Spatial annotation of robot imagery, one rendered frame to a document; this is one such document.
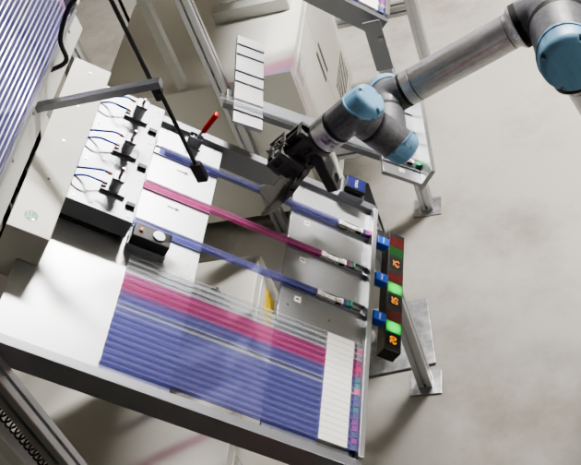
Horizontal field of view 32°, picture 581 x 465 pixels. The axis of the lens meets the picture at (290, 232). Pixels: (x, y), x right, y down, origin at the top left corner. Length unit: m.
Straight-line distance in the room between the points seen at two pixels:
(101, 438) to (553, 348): 1.28
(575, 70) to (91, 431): 1.29
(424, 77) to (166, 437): 0.94
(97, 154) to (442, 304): 1.39
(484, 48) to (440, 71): 0.10
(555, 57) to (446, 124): 1.76
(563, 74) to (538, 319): 1.17
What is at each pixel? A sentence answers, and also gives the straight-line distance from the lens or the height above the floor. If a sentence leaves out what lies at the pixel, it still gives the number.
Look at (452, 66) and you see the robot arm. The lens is 2.13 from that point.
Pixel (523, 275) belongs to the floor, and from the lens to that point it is 3.11.
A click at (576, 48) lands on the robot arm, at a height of 1.15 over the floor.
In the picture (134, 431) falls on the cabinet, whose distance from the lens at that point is 2.31.
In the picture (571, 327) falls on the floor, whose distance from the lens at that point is 2.97.
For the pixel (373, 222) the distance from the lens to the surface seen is 2.31.
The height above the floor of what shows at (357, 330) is 0.73.
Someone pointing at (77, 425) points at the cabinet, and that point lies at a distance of 2.39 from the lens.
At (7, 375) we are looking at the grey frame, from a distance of 1.82.
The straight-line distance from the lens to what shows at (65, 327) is 1.85.
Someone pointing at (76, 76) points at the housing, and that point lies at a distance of 2.15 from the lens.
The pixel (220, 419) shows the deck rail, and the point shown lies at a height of 0.91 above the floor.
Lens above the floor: 2.30
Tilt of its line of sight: 41 degrees down
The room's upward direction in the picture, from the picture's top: 23 degrees counter-clockwise
